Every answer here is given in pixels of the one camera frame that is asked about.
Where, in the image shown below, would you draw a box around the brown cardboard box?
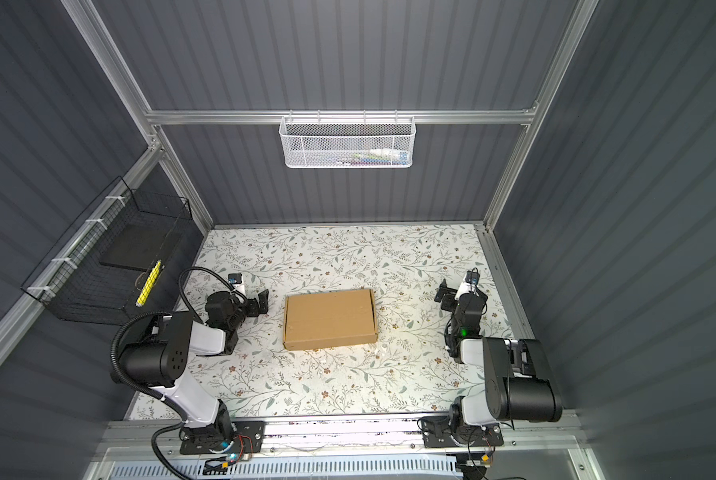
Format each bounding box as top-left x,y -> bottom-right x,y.
283,289 -> 379,351

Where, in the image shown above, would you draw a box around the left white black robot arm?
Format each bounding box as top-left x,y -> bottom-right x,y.
111,267 -> 270,453

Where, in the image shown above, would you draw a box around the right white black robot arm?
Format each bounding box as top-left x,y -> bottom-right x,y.
424,268 -> 564,447

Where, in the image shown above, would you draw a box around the yellow marker pen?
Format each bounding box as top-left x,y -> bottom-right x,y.
135,260 -> 163,308

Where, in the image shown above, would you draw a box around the floral patterned table mat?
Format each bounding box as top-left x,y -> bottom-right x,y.
186,224 -> 513,417

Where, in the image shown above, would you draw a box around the black foam pad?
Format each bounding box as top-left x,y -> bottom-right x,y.
100,225 -> 182,272

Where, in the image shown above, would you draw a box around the pens in white basket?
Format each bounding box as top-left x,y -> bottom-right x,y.
326,148 -> 412,167

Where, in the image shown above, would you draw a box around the black wire basket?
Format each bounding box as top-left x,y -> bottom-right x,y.
22,178 -> 200,325

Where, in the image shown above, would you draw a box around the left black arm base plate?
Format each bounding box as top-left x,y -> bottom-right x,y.
180,421 -> 266,455

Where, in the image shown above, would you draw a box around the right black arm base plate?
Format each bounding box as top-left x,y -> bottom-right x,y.
417,415 -> 504,449

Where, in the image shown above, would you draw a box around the aluminium mounting rail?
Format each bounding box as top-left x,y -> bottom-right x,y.
92,410 -> 589,462

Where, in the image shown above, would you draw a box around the black corrugated cable conduit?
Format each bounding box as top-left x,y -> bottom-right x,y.
108,266 -> 239,480

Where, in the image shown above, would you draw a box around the white wire mesh basket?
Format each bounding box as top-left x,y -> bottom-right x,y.
279,116 -> 417,169

